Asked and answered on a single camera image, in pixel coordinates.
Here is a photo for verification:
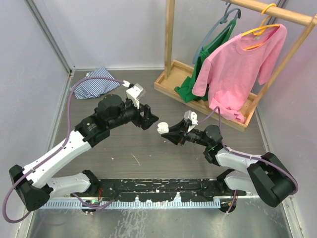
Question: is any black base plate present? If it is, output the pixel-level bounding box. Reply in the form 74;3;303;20
77;178;234;202

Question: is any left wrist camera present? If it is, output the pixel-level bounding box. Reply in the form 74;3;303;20
126;84;145;109

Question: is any grey hanger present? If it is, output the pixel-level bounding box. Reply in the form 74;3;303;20
192;2;242;64

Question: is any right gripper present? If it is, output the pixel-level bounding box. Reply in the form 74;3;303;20
161;118;211;147

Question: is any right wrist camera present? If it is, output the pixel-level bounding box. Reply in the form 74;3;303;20
184;110;198;132

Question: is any blue striped cloth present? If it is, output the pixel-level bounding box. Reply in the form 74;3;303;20
74;67;121;100

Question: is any pink t-shirt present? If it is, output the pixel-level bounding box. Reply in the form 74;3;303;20
192;24;287;123

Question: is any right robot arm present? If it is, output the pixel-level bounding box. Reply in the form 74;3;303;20
158;119;298;207

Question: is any yellow hanger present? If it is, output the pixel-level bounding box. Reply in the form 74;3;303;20
241;3;279;40

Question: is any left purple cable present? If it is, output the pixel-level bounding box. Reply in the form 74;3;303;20
2;76;130;222

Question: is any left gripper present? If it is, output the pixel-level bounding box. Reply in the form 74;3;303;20
108;98;159;130

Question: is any white slotted cable duct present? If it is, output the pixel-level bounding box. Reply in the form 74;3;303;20
41;199;221;209

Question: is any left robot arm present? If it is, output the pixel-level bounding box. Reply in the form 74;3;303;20
9;95;159;211

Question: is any wooden clothes rack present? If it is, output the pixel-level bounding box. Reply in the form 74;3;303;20
154;0;317;132

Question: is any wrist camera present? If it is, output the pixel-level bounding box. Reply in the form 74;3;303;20
126;84;145;109
184;110;198;132

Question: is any green garment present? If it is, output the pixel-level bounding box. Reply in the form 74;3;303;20
174;19;237;103

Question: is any white earbud charging case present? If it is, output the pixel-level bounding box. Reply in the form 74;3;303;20
157;122;169;135

